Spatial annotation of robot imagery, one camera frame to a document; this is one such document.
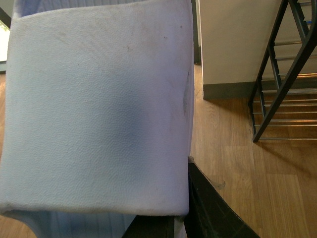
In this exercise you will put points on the black metal shoe rack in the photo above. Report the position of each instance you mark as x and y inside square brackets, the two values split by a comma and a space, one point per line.
[308, 34]

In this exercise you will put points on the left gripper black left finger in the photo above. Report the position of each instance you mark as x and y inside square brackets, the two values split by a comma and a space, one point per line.
[151, 227]

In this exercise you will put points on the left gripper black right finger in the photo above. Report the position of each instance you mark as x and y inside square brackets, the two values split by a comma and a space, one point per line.
[209, 215]

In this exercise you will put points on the light blue slide sandal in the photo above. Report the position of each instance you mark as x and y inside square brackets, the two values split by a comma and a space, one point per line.
[98, 115]

